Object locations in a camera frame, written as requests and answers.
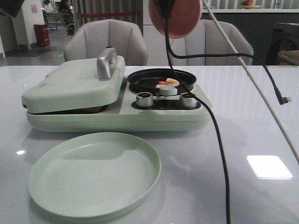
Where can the cooked shrimp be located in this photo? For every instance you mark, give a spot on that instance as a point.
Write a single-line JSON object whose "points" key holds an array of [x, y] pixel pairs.
{"points": [[171, 82], [161, 85]]}

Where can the green breakfast maker lid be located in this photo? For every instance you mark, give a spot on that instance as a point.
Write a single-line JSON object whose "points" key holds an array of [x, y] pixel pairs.
{"points": [[78, 84]]}

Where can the pink plastic bowl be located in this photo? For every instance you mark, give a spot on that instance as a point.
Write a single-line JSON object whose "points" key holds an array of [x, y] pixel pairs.
{"points": [[179, 16]]}

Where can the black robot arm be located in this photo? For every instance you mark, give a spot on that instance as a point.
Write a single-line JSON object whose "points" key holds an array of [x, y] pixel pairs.
{"points": [[10, 8]]}

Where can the green breakfast maker base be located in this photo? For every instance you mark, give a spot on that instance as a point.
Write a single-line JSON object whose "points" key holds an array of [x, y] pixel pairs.
{"points": [[121, 116]]}

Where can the left silver knob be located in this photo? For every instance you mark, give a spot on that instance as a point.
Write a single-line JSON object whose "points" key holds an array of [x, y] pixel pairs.
{"points": [[144, 99]]}

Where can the silver knob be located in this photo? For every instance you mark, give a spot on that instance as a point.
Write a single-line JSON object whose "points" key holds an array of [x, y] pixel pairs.
{"points": [[186, 100], [144, 99]]}

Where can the black round frying pan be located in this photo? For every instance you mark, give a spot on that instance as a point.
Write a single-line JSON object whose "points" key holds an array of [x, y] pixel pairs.
{"points": [[146, 80]]}

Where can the right silver knob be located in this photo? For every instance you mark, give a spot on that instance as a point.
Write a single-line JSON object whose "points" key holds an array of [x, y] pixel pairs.
{"points": [[186, 100]]}

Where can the white cabinet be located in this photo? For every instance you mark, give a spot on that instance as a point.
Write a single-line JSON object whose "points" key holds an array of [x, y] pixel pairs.
{"points": [[155, 42]]}

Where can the light green round plate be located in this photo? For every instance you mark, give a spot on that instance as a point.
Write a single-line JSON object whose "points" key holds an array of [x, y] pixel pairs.
{"points": [[95, 175]]}

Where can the left grey armchair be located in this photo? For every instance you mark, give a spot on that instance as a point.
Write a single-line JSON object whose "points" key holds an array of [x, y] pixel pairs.
{"points": [[93, 37]]}

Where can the red barrier belt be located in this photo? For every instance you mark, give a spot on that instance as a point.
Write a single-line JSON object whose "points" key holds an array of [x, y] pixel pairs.
{"points": [[108, 15]]}

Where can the red bin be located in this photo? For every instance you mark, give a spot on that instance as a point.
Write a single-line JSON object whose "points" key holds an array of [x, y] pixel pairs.
{"points": [[42, 35]]}

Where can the seated person in background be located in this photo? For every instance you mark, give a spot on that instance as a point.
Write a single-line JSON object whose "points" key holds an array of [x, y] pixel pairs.
{"points": [[64, 10]]}

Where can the fruit plate on counter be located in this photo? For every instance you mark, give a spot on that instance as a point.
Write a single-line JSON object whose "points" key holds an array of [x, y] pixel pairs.
{"points": [[247, 4]]}

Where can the dark grey counter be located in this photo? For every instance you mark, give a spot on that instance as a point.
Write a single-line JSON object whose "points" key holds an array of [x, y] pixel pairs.
{"points": [[269, 31]]}

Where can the green round pan handle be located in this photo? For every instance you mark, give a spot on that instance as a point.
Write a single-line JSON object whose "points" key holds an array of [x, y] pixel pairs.
{"points": [[167, 90]]}

